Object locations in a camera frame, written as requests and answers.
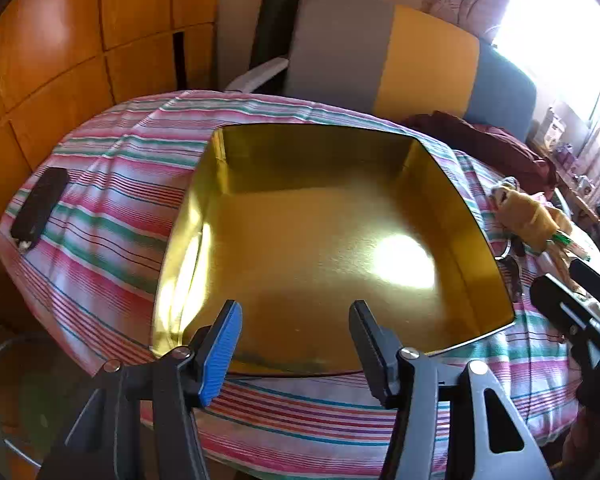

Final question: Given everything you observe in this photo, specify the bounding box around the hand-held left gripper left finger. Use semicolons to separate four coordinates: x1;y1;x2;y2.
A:
37;300;243;480

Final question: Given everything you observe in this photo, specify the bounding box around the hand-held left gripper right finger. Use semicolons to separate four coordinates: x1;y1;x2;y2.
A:
349;300;553;480

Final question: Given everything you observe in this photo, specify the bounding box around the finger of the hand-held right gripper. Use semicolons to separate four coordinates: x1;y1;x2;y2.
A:
569;259;600;306
530;274;600;346

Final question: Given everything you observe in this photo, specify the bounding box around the gold metal tin container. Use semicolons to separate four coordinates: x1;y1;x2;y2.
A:
151;125;517;377

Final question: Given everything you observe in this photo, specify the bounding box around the yellow plush toy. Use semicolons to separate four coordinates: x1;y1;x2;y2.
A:
490;177;591;296

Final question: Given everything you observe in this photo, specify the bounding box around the cluttered side table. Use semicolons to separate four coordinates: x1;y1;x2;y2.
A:
527;100;600;261

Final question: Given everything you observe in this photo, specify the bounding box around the striped pink green tablecloth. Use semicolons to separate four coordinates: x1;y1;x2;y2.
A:
0;89;600;471

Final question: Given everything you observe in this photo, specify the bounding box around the maroon cloth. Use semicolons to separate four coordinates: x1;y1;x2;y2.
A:
402;111;558;196

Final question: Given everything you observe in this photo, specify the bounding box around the black remote control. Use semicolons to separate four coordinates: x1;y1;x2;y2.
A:
10;166;71;252

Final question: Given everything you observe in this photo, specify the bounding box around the white chair armrest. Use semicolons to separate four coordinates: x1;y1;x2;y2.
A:
225;57;290;93

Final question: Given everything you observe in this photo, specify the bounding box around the grey yellow blue sofa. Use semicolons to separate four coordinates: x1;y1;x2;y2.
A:
282;0;538;143

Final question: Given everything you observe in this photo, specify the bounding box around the black rolled mat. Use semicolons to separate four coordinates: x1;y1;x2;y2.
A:
250;0;308;68

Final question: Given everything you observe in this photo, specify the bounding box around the wooden cabinet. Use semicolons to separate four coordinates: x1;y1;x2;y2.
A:
0;0;220;241

